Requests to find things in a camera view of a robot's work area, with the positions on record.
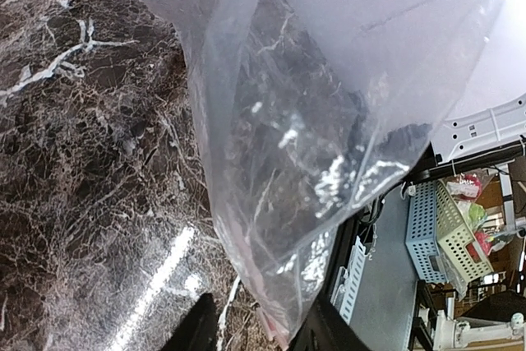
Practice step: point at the cream perforated basket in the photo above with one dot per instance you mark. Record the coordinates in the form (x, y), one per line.
(456, 239)

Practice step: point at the white slotted cable duct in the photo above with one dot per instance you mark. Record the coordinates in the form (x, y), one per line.
(348, 280)

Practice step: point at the blue perforated basket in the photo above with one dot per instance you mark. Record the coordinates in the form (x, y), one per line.
(420, 238)

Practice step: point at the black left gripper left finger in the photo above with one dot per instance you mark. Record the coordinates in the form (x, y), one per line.
(197, 330)

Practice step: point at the clear zip top bag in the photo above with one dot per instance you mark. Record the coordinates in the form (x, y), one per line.
(306, 110)

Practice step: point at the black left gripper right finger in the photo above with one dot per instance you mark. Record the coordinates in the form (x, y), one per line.
(325, 330)

